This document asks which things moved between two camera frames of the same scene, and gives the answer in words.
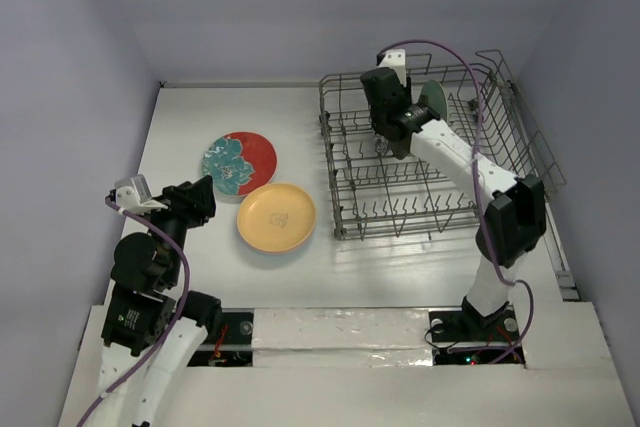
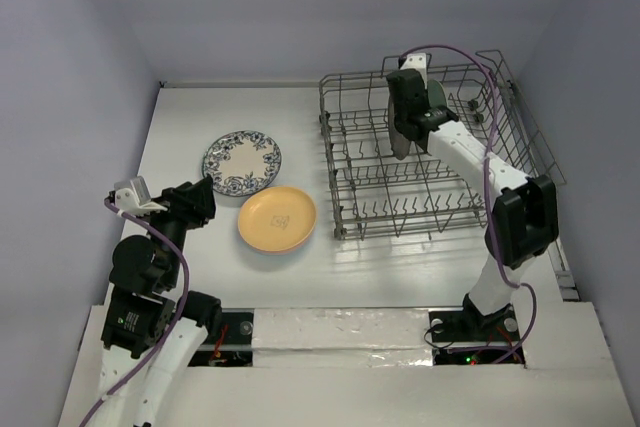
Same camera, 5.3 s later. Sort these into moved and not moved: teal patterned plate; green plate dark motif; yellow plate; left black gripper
Moved: teal patterned plate
Not moved: yellow plate; left black gripper; green plate dark motif
